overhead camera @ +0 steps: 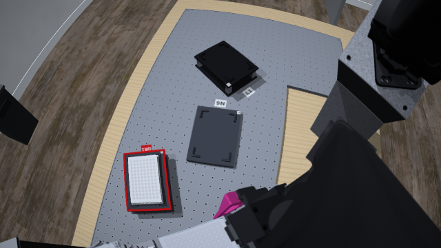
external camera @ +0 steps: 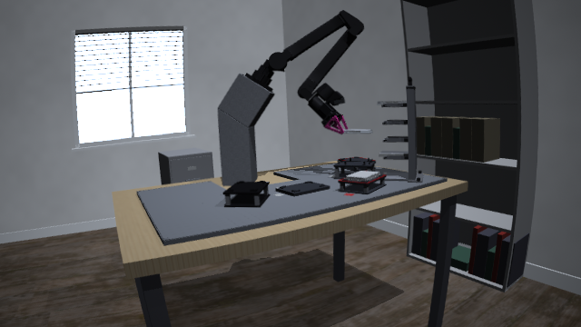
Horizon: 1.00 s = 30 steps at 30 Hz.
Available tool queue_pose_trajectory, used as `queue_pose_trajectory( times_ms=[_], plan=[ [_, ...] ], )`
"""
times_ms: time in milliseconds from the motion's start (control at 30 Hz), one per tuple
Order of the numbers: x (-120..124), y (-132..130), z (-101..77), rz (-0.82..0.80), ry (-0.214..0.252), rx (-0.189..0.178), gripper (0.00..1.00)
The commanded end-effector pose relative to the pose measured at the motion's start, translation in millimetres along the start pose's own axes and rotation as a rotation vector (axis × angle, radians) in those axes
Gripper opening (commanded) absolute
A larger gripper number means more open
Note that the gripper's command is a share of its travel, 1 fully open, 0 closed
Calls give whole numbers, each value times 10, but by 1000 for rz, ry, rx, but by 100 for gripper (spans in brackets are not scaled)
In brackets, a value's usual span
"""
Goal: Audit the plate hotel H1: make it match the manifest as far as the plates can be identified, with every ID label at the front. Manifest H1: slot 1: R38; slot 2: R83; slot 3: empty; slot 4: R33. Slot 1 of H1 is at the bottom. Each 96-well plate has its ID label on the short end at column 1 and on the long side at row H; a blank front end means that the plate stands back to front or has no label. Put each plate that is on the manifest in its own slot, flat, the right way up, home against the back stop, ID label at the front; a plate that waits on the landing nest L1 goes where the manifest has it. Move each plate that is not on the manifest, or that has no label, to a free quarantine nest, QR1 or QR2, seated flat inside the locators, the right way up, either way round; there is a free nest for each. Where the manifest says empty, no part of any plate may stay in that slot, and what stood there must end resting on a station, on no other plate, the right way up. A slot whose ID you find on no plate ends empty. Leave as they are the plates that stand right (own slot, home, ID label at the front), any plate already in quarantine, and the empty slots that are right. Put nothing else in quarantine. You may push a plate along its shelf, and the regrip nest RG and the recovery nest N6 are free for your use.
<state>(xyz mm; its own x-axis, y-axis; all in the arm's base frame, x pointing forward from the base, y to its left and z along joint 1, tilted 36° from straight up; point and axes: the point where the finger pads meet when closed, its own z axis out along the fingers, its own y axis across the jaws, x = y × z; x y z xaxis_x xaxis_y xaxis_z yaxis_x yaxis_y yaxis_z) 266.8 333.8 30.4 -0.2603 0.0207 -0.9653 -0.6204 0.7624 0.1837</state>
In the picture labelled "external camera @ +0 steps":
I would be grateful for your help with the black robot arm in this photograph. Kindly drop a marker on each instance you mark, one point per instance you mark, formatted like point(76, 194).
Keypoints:
point(278, 61)

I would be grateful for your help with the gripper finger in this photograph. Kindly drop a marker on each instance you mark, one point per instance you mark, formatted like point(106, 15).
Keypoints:
point(328, 125)
point(341, 118)

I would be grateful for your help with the white well plate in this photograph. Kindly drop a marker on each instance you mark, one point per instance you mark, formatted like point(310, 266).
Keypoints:
point(362, 176)

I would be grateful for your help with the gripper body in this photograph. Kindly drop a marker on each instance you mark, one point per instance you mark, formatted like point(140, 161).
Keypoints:
point(328, 117)

